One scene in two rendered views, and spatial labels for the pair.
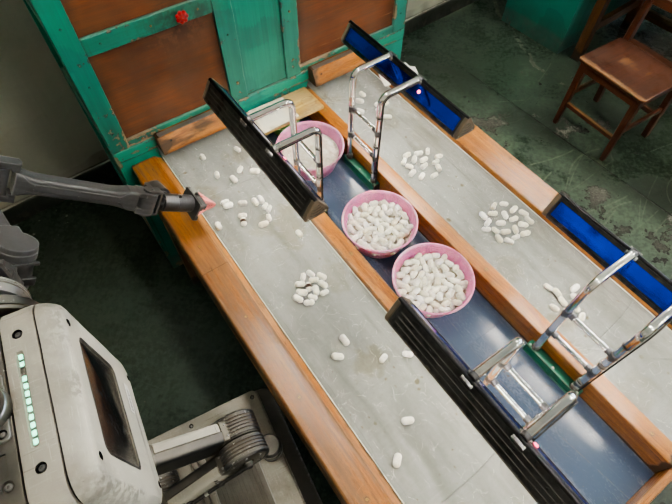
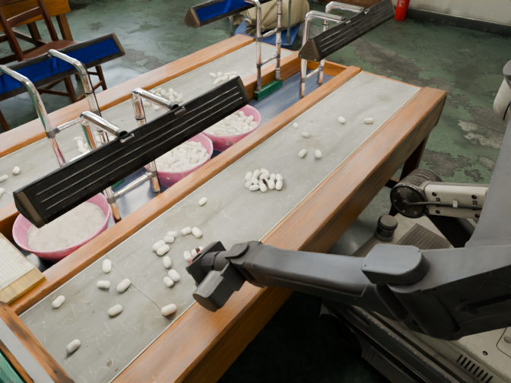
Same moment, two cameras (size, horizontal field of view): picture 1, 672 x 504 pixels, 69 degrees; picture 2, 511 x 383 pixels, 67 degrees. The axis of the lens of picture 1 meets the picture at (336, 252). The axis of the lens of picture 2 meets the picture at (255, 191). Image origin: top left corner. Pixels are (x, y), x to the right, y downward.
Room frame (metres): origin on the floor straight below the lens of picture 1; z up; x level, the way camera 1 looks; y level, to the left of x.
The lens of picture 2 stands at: (1.05, 1.03, 1.56)
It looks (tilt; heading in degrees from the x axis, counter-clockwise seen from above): 41 degrees down; 254
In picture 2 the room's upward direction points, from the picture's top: straight up
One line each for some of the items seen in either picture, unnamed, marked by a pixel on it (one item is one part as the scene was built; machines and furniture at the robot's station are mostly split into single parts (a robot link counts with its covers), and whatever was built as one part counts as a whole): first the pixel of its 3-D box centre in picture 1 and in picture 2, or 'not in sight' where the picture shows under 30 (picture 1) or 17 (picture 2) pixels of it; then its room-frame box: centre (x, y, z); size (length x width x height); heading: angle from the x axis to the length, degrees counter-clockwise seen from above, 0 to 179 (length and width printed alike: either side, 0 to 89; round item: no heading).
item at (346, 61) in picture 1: (341, 64); not in sight; (1.80, -0.02, 0.83); 0.30 x 0.06 x 0.07; 125
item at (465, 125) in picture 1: (403, 74); (30, 72); (1.40, -0.22, 1.08); 0.62 x 0.08 x 0.07; 35
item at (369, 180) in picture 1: (381, 124); (65, 131); (1.35, -0.16, 0.90); 0.20 x 0.19 x 0.45; 35
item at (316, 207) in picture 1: (259, 142); (152, 135); (1.08, 0.23, 1.08); 0.62 x 0.08 x 0.07; 35
